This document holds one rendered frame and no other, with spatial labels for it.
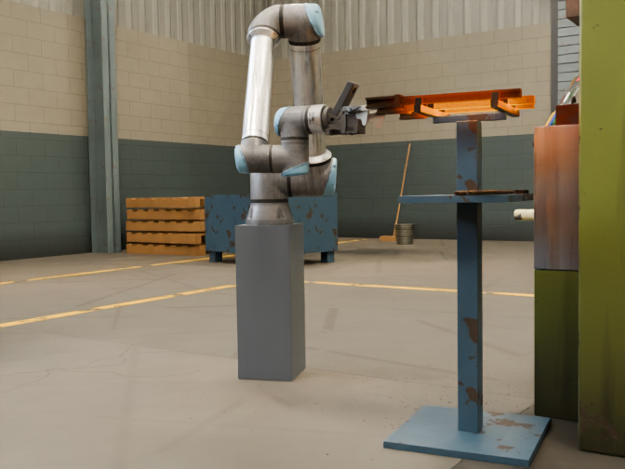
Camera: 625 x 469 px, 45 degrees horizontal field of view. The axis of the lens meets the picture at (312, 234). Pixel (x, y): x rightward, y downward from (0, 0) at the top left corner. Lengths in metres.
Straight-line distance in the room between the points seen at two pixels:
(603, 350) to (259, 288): 1.33
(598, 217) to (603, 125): 0.24
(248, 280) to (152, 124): 8.23
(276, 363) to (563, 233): 1.19
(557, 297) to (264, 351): 1.13
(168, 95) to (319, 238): 4.42
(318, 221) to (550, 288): 5.37
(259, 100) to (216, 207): 5.60
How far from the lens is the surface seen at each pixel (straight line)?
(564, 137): 2.46
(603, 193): 2.16
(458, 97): 2.13
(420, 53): 11.84
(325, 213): 7.76
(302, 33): 2.73
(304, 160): 2.40
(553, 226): 2.47
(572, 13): 2.66
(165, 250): 9.45
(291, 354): 2.94
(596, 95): 2.18
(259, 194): 2.94
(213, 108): 12.05
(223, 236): 8.00
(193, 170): 11.62
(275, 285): 2.91
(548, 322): 2.50
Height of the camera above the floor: 0.72
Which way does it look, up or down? 3 degrees down
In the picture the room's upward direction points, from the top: 1 degrees counter-clockwise
